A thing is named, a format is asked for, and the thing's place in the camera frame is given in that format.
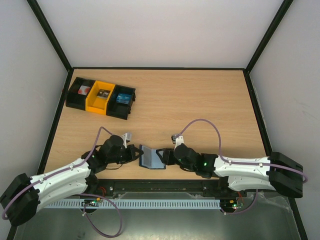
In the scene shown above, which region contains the black card in yellow bin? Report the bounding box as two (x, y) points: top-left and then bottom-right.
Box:
(97, 89), (110, 99)

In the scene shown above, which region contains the light blue slotted cable duct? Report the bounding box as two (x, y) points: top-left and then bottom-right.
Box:
(46, 198), (221, 210)

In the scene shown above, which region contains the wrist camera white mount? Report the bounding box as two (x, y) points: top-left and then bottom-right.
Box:
(171, 134), (185, 149)
(121, 132), (132, 148)

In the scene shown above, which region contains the black storage bin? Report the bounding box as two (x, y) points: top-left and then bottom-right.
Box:
(65, 77), (96, 111)
(106, 84), (136, 120)

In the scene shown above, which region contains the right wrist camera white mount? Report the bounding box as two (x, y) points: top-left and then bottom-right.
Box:
(171, 134), (185, 149)

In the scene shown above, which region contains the purple cable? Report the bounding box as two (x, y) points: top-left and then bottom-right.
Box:
(174, 118), (309, 216)
(2, 126), (126, 237)

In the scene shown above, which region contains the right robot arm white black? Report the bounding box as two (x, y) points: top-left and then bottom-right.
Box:
(155, 143), (304, 198)

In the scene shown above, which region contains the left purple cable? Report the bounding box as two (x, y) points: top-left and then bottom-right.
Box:
(2, 126), (126, 237)

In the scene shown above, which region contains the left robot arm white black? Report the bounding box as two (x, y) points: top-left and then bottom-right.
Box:
(0, 135), (144, 227)

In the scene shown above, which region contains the left black storage bin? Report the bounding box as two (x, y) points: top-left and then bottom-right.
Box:
(65, 77), (96, 111)

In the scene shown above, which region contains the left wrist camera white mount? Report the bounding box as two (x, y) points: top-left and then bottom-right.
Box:
(121, 132), (132, 148)

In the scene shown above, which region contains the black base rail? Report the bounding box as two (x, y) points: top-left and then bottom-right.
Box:
(95, 179), (228, 197)

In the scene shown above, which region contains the blue card in bin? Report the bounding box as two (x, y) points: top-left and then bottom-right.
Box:
(116, 93), (132, 105)

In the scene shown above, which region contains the right black storage bin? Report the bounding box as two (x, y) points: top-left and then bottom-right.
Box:
(106, 84), (136, 120)

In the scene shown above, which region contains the blue leather card holder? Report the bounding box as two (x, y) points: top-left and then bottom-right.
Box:
(139, 145), (166, 170)

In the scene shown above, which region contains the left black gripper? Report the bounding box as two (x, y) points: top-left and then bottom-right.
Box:
(107, 144), (144, 165)

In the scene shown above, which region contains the yellow storage bin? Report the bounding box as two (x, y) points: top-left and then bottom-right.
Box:
(85, 80), (116, 115)

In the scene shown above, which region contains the black enclosure frame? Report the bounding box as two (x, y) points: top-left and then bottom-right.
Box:
(6, 0), (309, 240)

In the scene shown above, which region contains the red white card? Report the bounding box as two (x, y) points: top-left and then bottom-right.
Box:
(77, 85), (91, 96)

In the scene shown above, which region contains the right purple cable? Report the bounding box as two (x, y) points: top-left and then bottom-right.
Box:
(174, 118), (309, 216)

